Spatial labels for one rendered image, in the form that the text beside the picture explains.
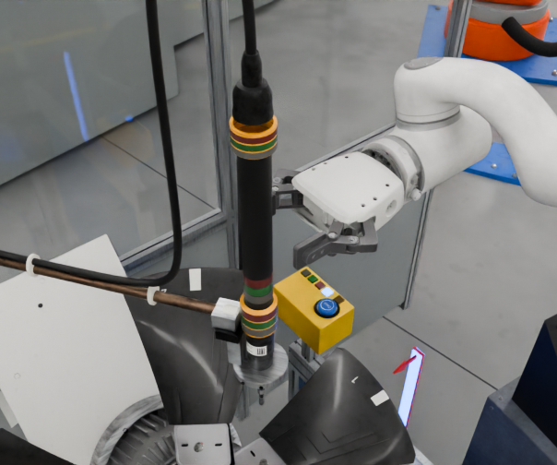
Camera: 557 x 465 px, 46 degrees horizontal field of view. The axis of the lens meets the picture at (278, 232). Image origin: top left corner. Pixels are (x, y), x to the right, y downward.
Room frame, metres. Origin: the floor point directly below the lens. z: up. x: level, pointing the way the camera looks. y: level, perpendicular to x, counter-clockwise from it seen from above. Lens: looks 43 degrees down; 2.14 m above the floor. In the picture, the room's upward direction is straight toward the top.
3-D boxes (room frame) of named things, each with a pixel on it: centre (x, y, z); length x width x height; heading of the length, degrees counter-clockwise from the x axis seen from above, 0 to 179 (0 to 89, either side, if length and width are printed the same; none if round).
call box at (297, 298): (0.96, -0.08, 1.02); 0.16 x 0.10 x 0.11; 39
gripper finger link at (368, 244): (0.54, -0.09, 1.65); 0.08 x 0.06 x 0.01; 31
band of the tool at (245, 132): (0.50, 0.02, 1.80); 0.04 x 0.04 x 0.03
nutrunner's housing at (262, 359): (0.50, 0.02, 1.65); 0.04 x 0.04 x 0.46
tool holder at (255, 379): (0.51, 0.03, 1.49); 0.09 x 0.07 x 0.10; 74
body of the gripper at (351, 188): (0.59, -0.08, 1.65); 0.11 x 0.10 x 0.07; 128
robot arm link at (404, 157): (0.63, -0.13, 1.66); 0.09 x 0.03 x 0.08; 38
